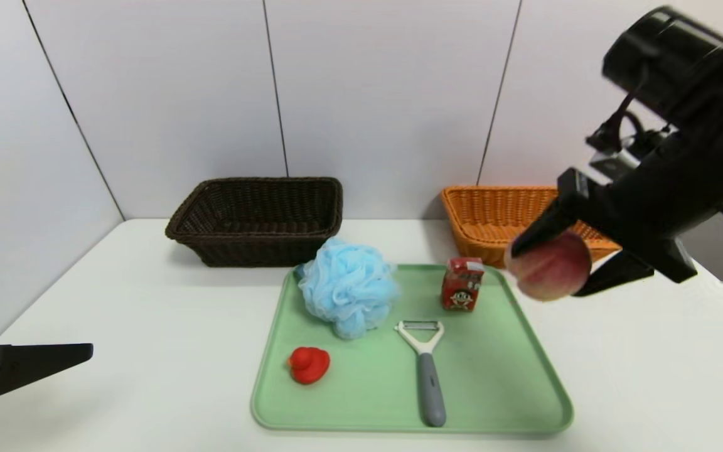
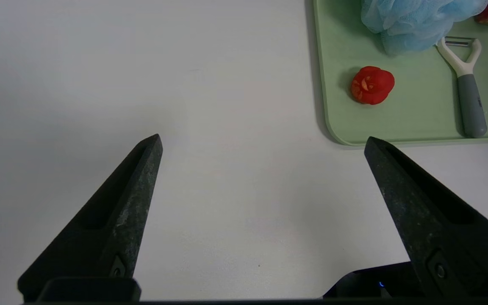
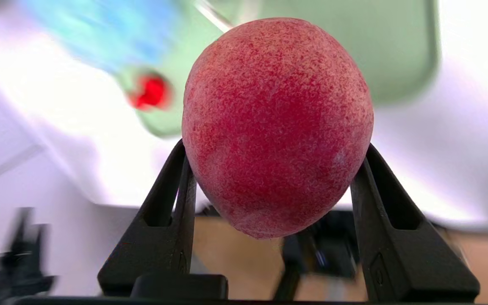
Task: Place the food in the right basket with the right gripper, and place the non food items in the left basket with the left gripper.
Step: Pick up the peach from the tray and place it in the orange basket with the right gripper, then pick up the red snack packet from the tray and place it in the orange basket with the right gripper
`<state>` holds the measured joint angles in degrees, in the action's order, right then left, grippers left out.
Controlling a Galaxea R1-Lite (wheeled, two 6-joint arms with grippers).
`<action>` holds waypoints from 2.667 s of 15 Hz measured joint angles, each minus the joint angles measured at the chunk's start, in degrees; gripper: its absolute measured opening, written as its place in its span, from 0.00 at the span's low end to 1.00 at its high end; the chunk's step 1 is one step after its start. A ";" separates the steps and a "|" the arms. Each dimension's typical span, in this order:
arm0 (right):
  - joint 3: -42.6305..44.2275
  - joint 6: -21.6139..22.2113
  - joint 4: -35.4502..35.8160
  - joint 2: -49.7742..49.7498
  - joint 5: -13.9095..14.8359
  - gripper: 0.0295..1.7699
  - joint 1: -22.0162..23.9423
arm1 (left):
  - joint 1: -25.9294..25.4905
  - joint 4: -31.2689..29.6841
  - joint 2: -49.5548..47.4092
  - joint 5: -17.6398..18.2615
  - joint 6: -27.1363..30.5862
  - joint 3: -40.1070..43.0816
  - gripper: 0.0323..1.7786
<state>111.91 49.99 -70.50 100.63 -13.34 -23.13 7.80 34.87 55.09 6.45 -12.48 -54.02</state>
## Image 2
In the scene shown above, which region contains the light green plastic tray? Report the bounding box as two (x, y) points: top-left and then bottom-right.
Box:
(313, 0), (488, 147)

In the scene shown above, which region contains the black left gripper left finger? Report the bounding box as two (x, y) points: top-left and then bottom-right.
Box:
(17, 134), (163, 302)

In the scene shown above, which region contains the white peeler with grey handle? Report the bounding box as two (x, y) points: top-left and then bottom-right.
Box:
(437, 36), (488, 139)

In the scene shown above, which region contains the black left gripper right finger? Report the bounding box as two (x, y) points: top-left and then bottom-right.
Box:
(364, 136), (488, 297)

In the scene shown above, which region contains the red rubber duck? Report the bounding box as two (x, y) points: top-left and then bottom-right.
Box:
(350, 66), (395, 105)

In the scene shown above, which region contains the light blue bath loofah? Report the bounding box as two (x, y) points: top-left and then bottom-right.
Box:
(360, 0), (488, 55)

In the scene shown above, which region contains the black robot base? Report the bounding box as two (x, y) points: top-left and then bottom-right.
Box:
(322, 261), (424, 299)

